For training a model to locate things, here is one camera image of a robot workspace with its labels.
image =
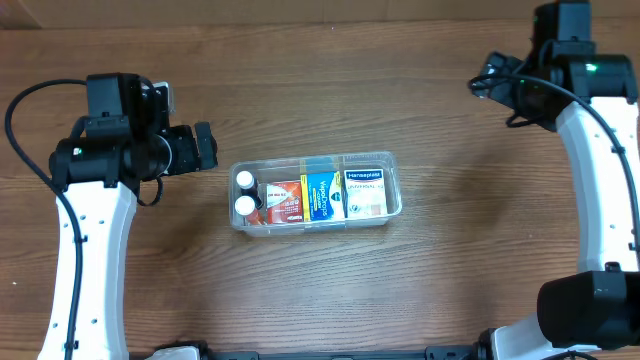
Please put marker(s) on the orange bottle white cap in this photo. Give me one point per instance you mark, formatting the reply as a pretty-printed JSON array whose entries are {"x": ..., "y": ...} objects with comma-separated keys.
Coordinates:
[{"x": 250, "y": 215}]

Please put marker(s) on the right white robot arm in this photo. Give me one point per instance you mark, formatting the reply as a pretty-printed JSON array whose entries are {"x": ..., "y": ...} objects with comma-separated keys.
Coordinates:
[{"x": 591, "y": 102}]

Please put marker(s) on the clear plastic container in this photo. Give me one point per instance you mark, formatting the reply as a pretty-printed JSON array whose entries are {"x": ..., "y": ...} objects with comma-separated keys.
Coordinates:
[{"x": 290, "y": 169}]

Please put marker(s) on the red small box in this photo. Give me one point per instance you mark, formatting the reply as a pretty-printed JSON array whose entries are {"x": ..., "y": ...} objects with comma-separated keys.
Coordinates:
[{"x": 284, "y": 202}]

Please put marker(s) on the blue yellow box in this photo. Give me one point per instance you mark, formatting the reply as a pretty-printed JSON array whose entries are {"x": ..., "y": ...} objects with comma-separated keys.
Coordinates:
[{"x": 322, "y": 197}]

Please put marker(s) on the white plaster box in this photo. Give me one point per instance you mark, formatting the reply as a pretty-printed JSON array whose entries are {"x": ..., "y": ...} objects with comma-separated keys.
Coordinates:
[{"x": 365, "y": 193}]

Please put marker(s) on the black bottle white cap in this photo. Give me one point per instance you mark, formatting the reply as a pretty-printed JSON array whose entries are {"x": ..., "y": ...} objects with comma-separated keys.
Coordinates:
[{"x": 248, "y": 185}]

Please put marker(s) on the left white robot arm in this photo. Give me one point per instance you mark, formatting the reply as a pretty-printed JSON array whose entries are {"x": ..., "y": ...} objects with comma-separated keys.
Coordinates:
[{"x": 105, "y": 216}]

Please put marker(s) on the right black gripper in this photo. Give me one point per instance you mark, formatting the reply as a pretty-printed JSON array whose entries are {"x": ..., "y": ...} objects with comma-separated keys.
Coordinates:
[{"x": 493, "y": 70}]

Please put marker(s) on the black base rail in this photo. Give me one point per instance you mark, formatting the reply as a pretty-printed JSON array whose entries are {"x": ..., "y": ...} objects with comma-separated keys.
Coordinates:
[{"x": 199, "y": 350}]

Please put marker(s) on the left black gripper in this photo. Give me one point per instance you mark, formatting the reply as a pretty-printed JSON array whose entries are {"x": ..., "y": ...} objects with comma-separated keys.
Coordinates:
[{"x": 204, "y": 145}]

